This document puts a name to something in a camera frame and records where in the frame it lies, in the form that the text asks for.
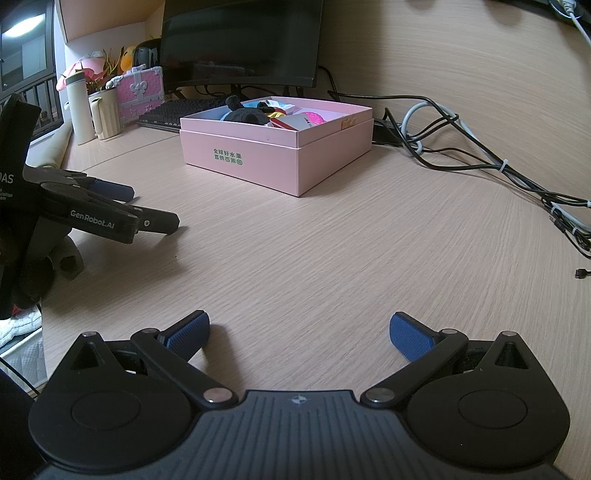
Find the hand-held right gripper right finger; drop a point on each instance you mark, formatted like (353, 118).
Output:
(408, 337)

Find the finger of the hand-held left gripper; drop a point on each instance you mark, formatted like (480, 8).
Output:
(113, 189)
(101, 217)

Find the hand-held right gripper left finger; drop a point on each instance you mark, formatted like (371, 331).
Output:
(189, 334)

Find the black plush toy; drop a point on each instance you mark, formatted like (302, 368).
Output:
(244, 115)

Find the pink cardboard box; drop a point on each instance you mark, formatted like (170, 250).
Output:
(277, 161)

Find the red and white card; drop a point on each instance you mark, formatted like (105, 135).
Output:
(295, 122)

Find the pink toy basket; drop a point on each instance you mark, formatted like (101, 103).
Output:
(315, 118)

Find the person's left hand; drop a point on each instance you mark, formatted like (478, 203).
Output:
(69, 263)

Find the white paper roll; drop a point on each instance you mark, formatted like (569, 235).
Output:
(57, 147)

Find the cream pitcher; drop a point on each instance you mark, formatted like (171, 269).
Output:
(107, 115)

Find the white thermos bottle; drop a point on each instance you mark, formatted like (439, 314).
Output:
(81, 115)

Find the pink treasure chest box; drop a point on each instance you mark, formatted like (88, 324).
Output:
(138, 94)

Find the black keyboard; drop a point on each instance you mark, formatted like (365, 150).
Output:
(175, 113)

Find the pink flower plush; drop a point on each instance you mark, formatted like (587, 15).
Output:
(90, 67)

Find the yellow plush toy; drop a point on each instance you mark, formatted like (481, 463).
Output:
(129, 57)

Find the white quilted bedding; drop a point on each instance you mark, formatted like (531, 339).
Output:
(18, 332)

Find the window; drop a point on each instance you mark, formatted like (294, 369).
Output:
(23, 46)

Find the black monitor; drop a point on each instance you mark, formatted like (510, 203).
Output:
(240, 41)

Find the black power adapter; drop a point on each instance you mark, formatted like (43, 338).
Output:
(385, 133)

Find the wall cabinet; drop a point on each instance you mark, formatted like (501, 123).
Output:
(106, 18)

